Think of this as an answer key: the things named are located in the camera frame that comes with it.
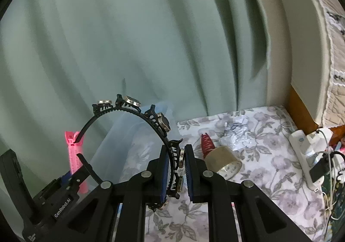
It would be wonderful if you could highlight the clear tape roll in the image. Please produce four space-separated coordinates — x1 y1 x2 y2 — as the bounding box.
204 146 243 181

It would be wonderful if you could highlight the red hair claw clip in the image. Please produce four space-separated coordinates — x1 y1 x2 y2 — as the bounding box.
200 132 216 160

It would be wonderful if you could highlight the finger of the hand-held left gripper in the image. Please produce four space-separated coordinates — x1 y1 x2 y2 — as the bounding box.
76 153 101 187
60 173 73 189

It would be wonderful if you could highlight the pink hair roller clip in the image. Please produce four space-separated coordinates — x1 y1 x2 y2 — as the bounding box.
64 131 89 194

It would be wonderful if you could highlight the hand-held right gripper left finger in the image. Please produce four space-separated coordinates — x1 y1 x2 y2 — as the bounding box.
46 145 173 242

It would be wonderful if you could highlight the white padded headboard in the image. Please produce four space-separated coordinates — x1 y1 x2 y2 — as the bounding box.
237 0 335 128

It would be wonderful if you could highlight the green curtain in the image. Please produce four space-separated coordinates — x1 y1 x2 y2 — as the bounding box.
0 0 273 232

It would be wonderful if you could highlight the wooden bed frame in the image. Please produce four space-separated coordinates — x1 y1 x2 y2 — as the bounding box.
286 86 345 137

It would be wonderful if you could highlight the white power strip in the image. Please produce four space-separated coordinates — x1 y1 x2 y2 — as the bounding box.
289 129 340 191

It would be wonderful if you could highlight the floral bedsheet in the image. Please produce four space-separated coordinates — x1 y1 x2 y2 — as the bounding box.
119 104 335 242

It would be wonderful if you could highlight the black charger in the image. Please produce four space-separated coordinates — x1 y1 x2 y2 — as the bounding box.
309 154 331 183

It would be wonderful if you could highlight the quilted beige cover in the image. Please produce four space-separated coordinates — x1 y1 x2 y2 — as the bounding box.
294 0 345 129

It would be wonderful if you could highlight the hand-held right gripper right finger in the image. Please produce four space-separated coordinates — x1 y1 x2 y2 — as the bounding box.
185 144 313 242

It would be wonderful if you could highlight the white cable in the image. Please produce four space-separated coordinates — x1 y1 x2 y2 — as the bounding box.
317 129 345 221

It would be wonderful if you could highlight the black jewelled headband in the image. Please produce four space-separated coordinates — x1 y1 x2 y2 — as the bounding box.
71 94 186 213

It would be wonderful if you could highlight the white plug adapter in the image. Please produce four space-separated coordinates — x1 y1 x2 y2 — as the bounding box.
306 128 333 155

